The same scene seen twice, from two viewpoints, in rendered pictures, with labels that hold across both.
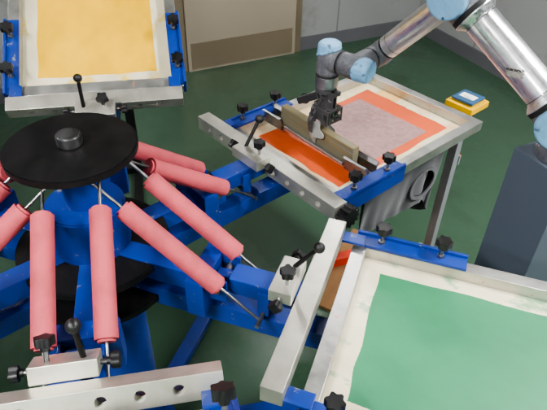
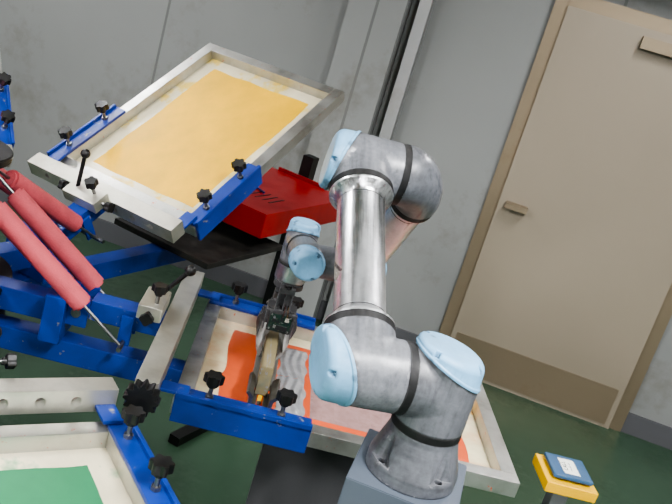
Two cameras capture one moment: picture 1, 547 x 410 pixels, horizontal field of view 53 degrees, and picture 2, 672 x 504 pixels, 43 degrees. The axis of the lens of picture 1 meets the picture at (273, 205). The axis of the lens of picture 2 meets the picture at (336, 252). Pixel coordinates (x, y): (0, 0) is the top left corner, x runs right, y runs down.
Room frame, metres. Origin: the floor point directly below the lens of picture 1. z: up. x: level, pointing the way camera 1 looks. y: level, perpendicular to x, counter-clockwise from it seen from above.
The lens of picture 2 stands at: (0.17, -1.35, 1.90)
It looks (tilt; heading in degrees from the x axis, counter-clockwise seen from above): 17 degrees down; 36
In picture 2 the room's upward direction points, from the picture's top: 17 degrees clockwise
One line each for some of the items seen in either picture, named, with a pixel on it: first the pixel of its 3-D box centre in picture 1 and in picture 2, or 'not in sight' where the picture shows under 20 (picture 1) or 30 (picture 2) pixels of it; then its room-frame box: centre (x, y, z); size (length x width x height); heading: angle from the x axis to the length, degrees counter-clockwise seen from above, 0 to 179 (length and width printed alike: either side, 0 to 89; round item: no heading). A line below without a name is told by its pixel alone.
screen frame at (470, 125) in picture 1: (356, 128); (345, 387); (1.80, -0.30, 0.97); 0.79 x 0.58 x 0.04; 132
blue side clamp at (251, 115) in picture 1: (259, 118); (261, 318); (1.85, 0.06, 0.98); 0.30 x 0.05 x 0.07; 132
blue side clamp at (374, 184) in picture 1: (369, 185); (242, 417); (1.43, -0.31, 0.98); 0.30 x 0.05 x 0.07; 132
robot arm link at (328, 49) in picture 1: (329, 58); (300, 243); (1.64, -0.16, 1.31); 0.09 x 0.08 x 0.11; 51
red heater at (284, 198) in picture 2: not in sight; (258, 195); (2.48, 0.78, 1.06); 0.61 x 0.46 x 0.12; 12
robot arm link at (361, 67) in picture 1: (358, 66); (312, 259); (1.59, -0.25, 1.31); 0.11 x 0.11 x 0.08; 51
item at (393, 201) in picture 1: (395, 188); (345, 501); (1.70, -0.46, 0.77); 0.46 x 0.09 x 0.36; 132
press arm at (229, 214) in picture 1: (267, 189); (168, 372); (1.51, 0.02, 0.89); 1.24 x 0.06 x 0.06; 132
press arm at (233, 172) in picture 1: (237, 173); (128, 314); (1.42, 0.12, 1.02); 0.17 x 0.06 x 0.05; 132
